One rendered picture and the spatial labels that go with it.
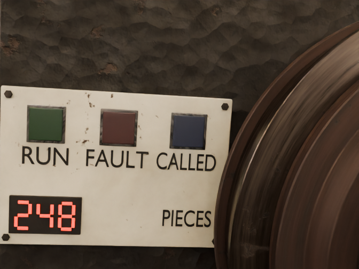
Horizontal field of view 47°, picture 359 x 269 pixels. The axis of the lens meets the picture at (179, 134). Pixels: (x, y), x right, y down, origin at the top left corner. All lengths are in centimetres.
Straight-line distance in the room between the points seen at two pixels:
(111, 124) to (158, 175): 8
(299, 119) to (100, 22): 26
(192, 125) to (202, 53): 9
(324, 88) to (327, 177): 8
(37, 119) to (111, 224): 15
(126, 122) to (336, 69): 23
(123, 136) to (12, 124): 12
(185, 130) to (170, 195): 8
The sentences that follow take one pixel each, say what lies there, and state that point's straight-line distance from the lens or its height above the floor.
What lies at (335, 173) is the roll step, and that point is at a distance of 36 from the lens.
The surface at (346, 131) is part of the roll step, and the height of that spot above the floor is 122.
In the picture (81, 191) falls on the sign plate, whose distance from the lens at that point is 49.
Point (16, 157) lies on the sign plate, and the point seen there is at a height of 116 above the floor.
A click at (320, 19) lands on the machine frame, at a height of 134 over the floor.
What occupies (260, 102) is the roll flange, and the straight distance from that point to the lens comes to 42.
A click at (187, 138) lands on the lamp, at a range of 47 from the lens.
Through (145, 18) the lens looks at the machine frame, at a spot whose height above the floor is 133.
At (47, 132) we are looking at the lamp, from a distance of 48.
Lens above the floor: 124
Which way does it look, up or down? 6 degrees down
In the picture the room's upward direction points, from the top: 3 degrees clockwise
